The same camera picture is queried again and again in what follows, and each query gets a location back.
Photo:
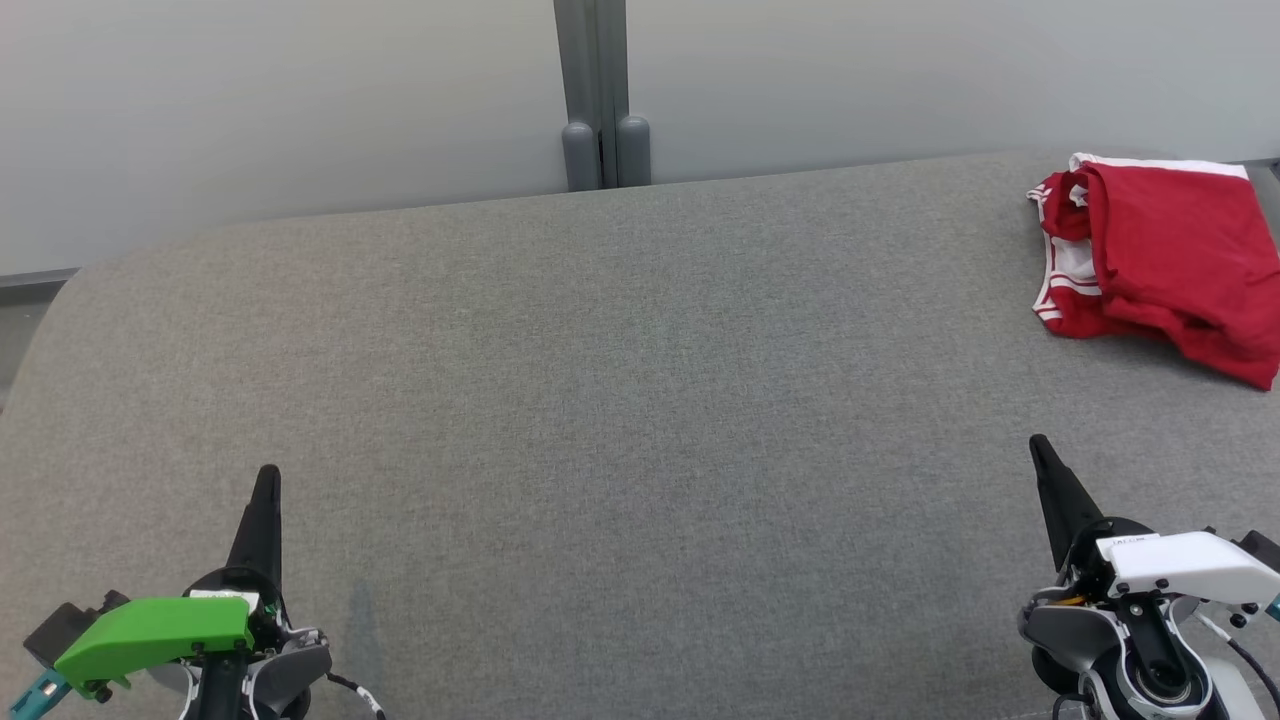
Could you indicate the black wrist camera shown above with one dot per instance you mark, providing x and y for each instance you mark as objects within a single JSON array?
[
  {"x": 1262, "y": 550},
  {"x": 65, "y": 625}
]

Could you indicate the red jersey with number 23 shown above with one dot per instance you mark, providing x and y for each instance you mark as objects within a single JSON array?
[{"x": 1065, "y": 270}]

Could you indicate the grey partition post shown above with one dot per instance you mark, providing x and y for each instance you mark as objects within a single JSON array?
[{"x": 603, "y": 90}]

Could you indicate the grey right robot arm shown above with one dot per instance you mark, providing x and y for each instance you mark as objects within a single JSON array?
[{"x": 1080, "y": 640}]

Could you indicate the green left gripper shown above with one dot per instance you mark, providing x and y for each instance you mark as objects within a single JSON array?
[{"x": 150, "y": 635}]

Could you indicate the grey fabric sofa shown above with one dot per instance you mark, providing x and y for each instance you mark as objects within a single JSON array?
[{"x": 640, "y": 420}]

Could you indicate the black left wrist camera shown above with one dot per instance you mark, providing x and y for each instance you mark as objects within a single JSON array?
[{"x": 65, "y": 625}]

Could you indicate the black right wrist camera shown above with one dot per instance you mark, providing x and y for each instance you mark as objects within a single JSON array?
[{"x": 1262, "y": 550}]

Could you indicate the red shorts with white stripe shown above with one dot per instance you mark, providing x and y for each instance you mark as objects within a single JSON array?
[{"x": 1180, "y": 260}]

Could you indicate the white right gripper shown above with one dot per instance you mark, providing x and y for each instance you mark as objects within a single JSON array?
[{"x": 1190, "y": 565}]

